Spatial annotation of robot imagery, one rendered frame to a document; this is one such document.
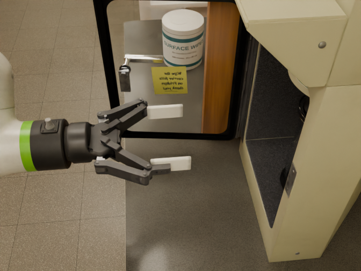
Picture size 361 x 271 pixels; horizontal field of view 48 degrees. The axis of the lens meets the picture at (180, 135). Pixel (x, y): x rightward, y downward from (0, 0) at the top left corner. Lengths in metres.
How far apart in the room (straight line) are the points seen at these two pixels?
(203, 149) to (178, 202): 0.18
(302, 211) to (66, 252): 1.45
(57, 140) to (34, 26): 2.89
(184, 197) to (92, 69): 2.10
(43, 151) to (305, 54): 0.46
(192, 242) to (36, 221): 1.36
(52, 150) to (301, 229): 0.48
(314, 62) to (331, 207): 0.34
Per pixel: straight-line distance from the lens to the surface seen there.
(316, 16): 0.49
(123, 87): 0.92
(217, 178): 1.02
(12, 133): 0.75
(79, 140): 0.73
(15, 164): 0.76
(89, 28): 3.45
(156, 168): 0.70
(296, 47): 0.50
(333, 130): 0.62
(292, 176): 0.69
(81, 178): 2.28
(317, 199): 0.75
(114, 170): 0.71
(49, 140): 0.73
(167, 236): 0.93
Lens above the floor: 1.74
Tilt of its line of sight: 46 degrees down
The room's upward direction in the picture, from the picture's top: straight up
